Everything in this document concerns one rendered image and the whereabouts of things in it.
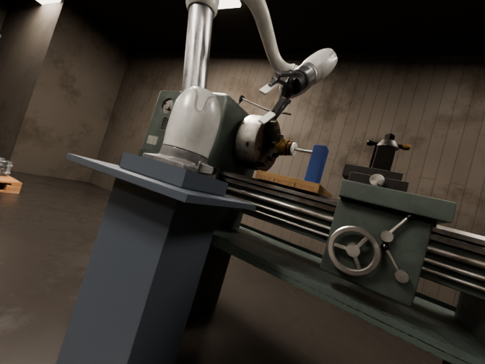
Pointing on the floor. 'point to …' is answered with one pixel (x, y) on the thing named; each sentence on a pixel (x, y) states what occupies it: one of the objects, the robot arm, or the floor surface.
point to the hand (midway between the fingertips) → (263, 107)
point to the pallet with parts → (9, 185)
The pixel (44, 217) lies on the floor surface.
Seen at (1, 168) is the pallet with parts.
